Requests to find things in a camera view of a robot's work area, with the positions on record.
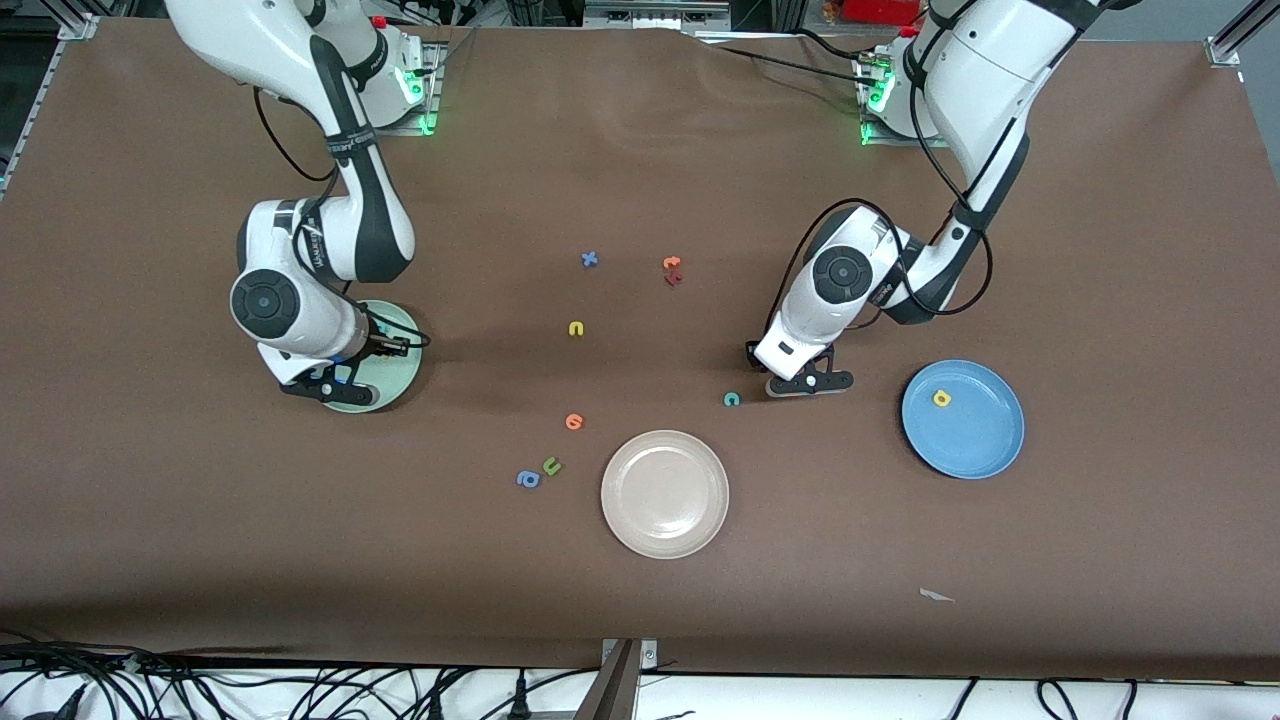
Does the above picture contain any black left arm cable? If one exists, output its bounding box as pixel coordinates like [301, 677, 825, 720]
[765, 40, 994, 336]

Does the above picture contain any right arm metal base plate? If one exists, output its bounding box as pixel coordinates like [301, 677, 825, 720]
[375, 40, 441, 137]

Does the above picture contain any beige round plate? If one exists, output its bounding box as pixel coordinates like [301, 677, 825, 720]
[600, 430, 730, 560]

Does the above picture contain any aluminium table frame rail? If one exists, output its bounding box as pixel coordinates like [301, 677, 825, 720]
[0, 14, 101, 196]
[1205, 0, 1280, 69]

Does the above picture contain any grey metal frame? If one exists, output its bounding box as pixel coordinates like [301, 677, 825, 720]
[583, 0, 733, 33]

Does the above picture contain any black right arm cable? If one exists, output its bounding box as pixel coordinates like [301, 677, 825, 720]
[254, 85, 431, 351]

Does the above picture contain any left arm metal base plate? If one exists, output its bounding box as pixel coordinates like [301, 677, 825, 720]
[858, 50, 951, 149]

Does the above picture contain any aluminium profile with bracket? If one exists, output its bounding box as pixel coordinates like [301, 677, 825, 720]
[573, 638, 659, 720]

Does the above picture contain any black table cable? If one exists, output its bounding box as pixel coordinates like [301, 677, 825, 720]
[700, 28, 891, 83]

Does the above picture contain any green round plate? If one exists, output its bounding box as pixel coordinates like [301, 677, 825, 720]
[322, 300, 423, 414]

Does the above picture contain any red box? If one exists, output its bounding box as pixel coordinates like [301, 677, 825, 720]
[838, 0, 923, 27]

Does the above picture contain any blue round plate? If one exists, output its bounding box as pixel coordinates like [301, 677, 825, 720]
[901, 359, 1026, 480]

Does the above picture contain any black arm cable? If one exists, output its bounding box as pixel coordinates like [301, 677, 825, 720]
[765, 40, 994, 336]
[254, 85, 431, 351]

